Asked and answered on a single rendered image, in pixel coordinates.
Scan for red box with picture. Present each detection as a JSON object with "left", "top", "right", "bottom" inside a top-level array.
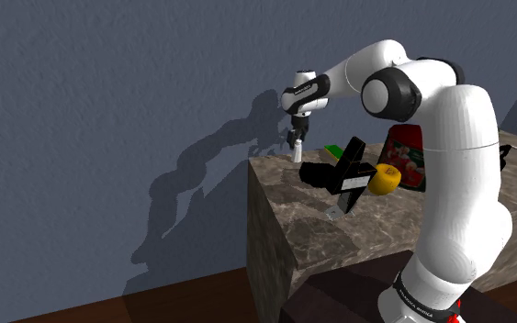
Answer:
[{"left": 376, "top": 124, "right": 427, "bottom": 194}]

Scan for small black object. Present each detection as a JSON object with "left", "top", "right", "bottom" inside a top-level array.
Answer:
[{"left": 500, "top": 143, "right": 513, "bottom": 173}]

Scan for green and yellow sponge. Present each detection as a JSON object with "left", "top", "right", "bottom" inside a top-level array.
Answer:
[{"left": 322, "top": 144, "right": 345, "bottom": 162}]

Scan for small white bottle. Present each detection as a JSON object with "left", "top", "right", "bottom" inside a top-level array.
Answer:
[{"left": 291, "top": 138, "right": 304, "bottom": 164}]

